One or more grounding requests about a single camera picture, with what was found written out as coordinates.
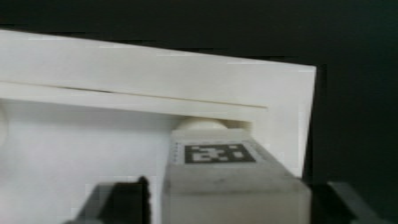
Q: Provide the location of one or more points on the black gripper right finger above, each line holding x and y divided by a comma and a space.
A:
338, 205

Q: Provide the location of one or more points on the white square tabletop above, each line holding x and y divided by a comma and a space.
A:
82, 137

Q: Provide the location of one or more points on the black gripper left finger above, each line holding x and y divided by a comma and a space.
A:
117, 204

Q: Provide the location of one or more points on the white leg second row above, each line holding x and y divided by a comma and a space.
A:
227, 185

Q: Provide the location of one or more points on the white fence wall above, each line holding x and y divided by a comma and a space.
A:
91, 73

